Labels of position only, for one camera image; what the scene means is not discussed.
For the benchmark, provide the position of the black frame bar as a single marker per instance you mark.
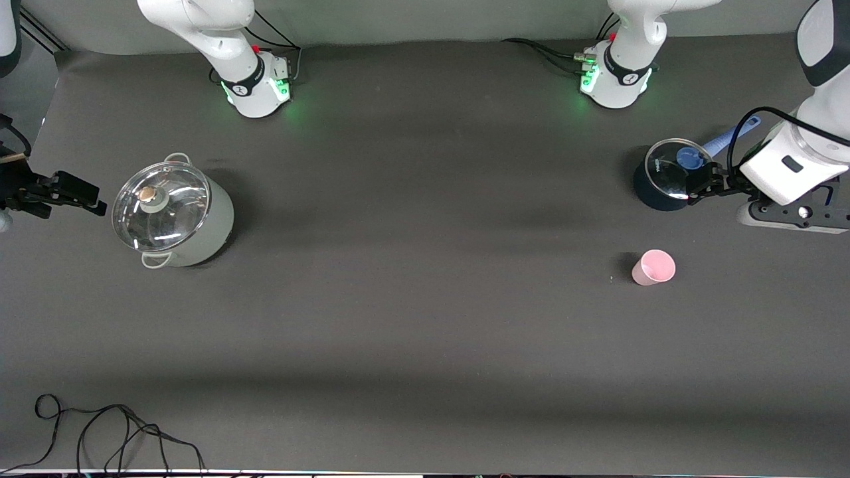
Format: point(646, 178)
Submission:
point(43, 32)

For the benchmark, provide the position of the pink plastic cup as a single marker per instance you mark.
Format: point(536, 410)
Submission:
point(654, 267)

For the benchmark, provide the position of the dark grey table mat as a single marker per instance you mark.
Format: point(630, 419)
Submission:
point(425, 265)

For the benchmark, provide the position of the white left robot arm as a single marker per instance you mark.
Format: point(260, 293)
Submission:
point(621, 79)

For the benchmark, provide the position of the dark blue saucepan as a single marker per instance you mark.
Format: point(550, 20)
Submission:
point(647, 192)

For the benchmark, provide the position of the glass lid blue knob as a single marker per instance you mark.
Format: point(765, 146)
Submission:
point(667, 169)

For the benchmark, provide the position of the glass pot lid brass knob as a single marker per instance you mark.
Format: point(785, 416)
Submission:
point(179, 212)

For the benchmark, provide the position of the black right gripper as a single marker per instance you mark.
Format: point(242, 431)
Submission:
point(14, 179)

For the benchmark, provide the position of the pale green cooking pot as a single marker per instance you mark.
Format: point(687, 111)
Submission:
point(216, 226)

